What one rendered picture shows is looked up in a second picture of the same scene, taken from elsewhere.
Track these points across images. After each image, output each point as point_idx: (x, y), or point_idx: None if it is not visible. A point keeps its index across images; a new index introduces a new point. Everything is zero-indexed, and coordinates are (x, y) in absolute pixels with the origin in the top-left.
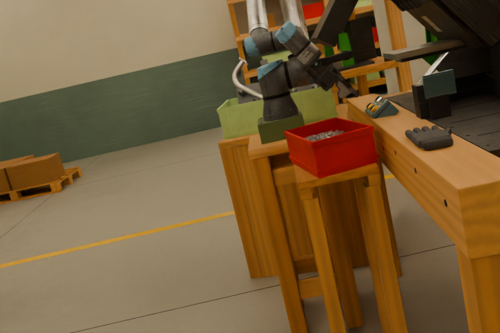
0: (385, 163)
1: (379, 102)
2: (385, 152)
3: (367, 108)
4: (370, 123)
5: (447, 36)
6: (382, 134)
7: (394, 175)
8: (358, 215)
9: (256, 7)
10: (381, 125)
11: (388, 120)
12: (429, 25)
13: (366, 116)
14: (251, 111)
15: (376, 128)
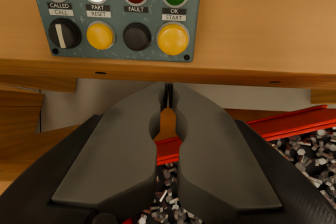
0: (247, 85)
1: (142, 4)
2: (292, 83)
3: (75, 45)
4: (165, 69)
5: None
6: (330, 78)
7: (321, 89)
8: (0, 97)
9: None
10: (309, 67)
11: (257, 31)
12: None
13: (96, 64)
14: None
15: (241, 73)
